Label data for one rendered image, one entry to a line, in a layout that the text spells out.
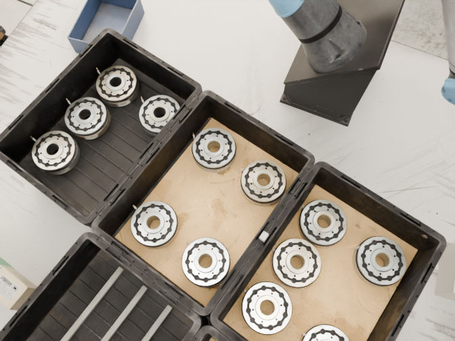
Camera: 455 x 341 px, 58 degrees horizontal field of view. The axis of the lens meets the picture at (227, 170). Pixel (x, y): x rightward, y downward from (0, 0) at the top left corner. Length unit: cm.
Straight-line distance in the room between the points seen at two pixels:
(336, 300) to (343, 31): 59
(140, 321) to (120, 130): 45
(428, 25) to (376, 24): 140
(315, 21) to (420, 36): 147
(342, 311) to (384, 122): 56
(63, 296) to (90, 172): 28
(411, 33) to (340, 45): 141
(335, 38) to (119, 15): 71
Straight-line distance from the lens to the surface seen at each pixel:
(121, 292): 95
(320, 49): 100
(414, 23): 244
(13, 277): 112
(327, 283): 94
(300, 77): 109
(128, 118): 106
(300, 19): 96
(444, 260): 114
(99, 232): 87
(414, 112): 128
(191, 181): 97
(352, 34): 102
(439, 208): 120
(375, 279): 93
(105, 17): 143
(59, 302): 99
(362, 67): 98
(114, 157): 103
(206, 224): 94
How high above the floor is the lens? 174
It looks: 70 degrees down
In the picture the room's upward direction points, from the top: 4 degrees counter-clockwise
